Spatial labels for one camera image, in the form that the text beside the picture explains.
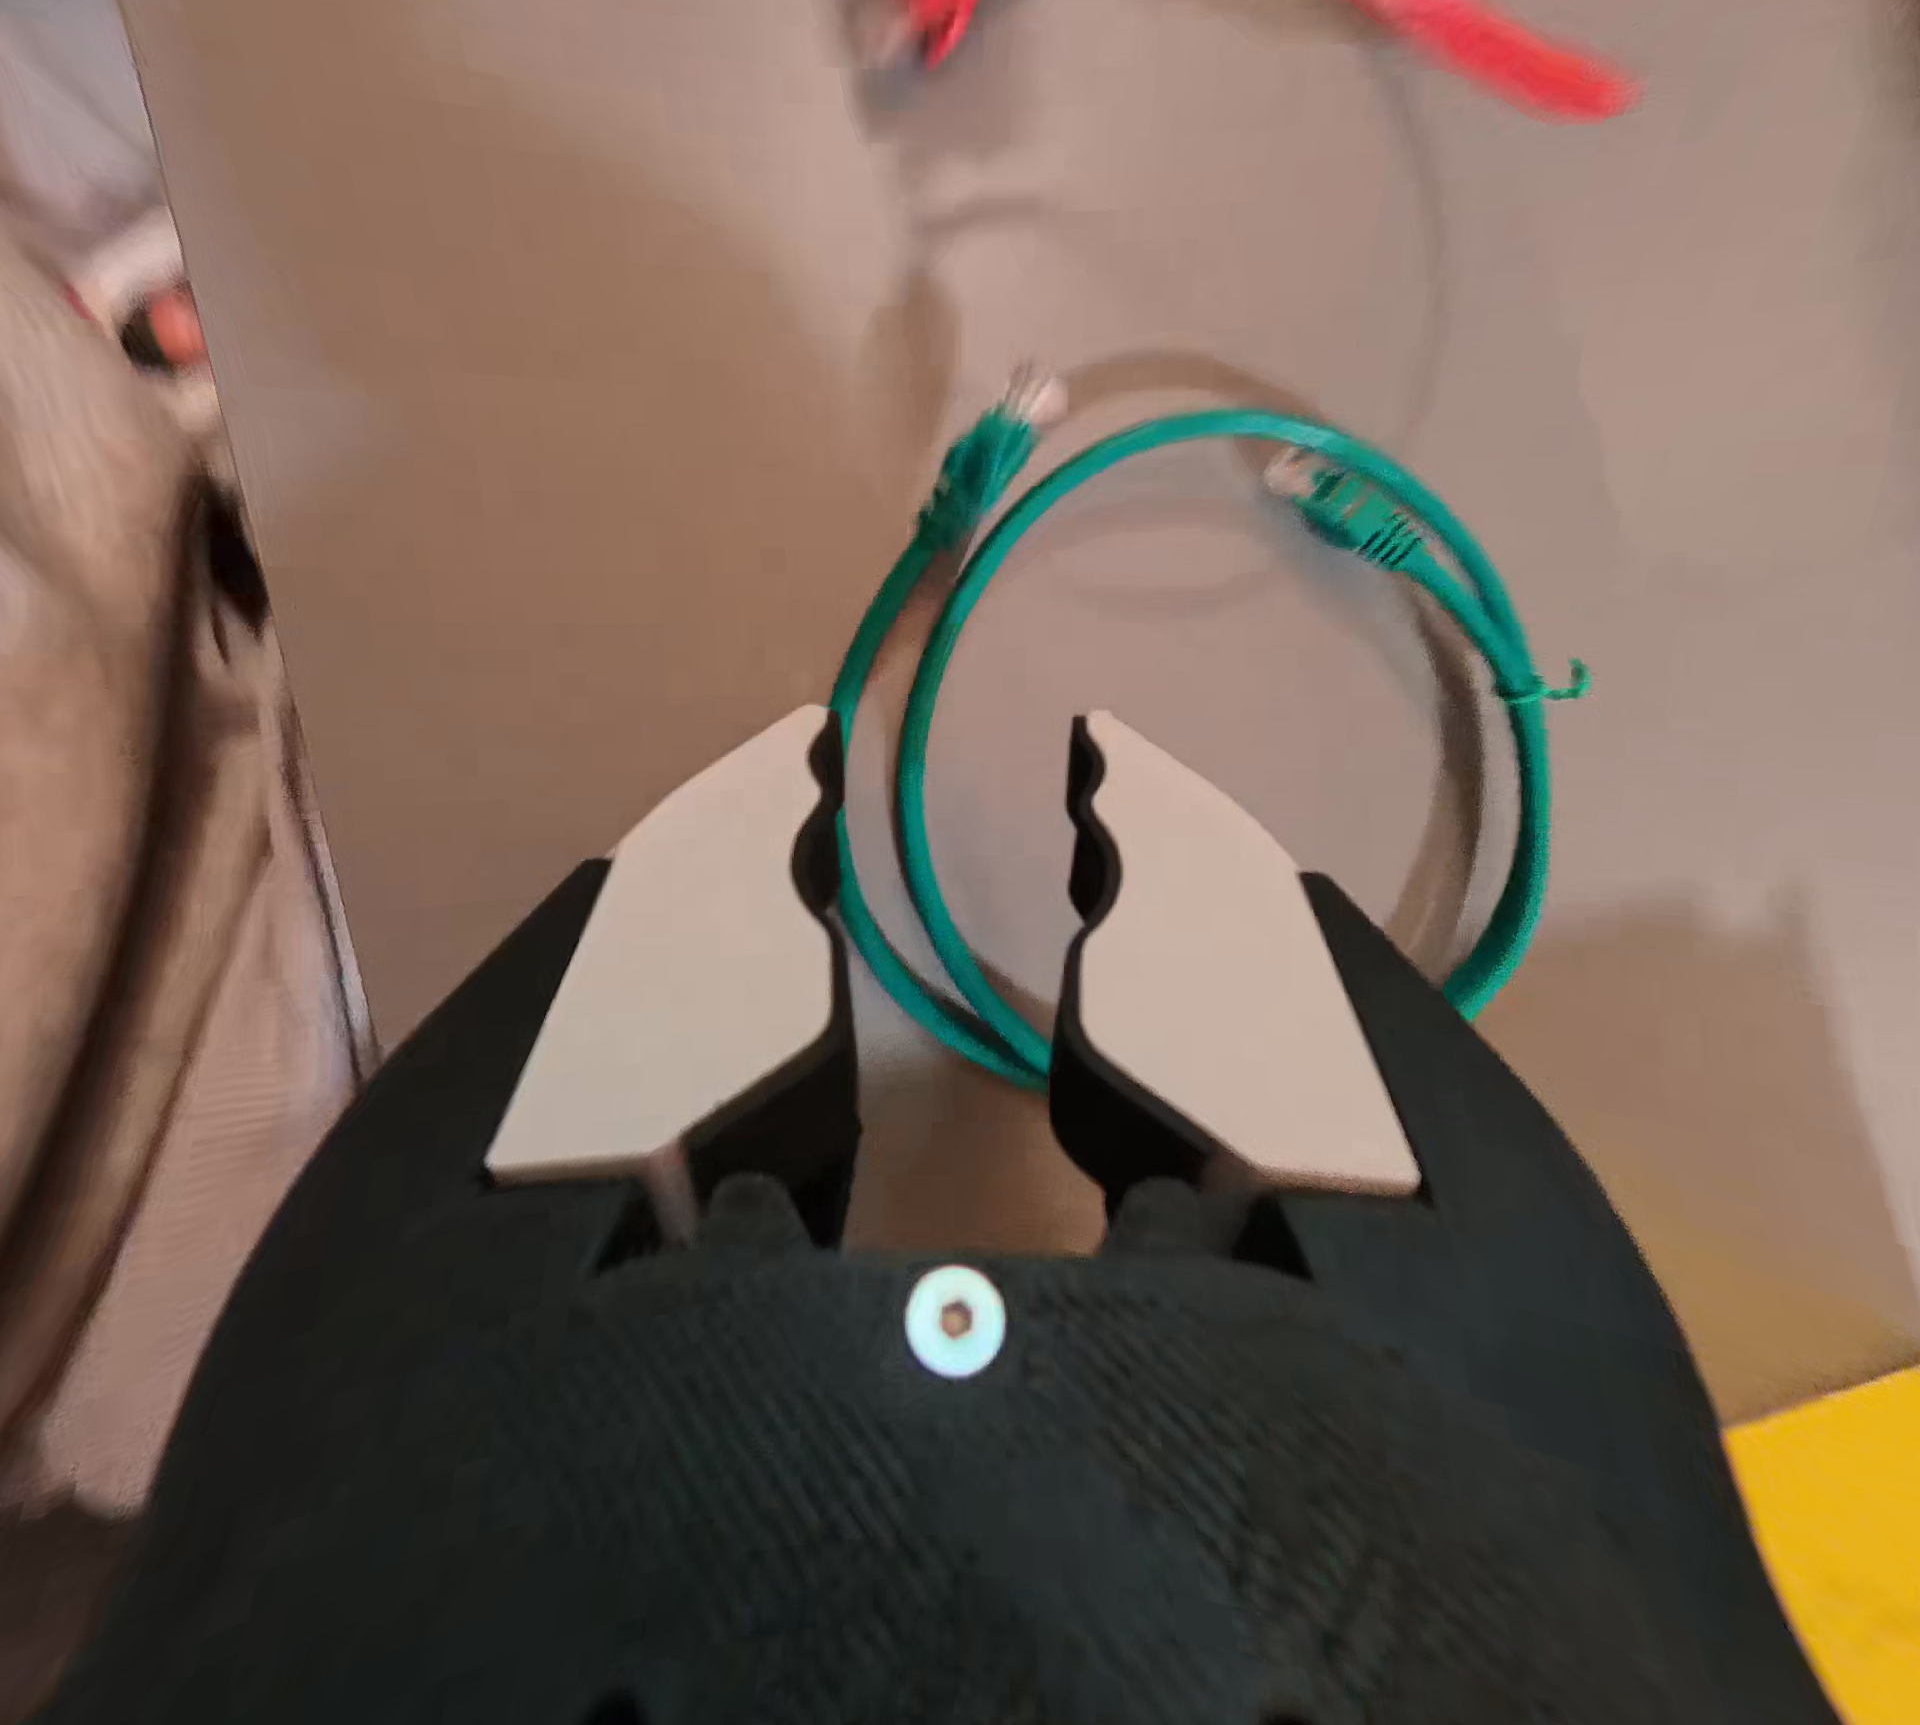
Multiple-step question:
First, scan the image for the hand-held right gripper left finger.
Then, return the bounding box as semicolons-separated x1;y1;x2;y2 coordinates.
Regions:
478;706;868;1254

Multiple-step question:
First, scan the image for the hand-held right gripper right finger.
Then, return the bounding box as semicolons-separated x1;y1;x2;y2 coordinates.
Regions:
1049;709;1428;1254

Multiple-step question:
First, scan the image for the green network cable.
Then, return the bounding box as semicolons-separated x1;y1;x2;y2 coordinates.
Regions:
829;372;1596;1100

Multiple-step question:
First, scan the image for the yellow storage bin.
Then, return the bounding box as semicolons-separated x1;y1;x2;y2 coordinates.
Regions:
1722;1364;1920;1725

